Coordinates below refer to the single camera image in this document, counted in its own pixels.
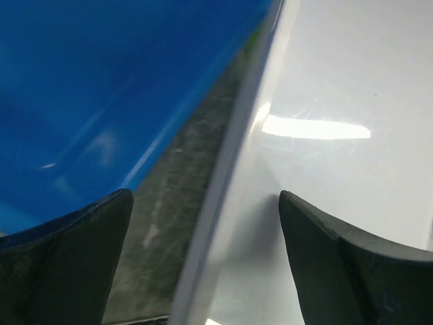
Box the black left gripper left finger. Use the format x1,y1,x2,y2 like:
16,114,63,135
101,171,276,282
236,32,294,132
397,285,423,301
1,189,133,324

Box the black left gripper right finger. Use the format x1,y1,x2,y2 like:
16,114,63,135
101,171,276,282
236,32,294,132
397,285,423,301
279,191,432,324

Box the translucent white plastic tub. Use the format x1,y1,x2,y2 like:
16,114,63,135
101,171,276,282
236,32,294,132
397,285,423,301
169,1,432,324

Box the blue plastic tub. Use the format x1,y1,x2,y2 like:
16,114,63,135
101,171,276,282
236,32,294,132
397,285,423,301
1,1,271,234

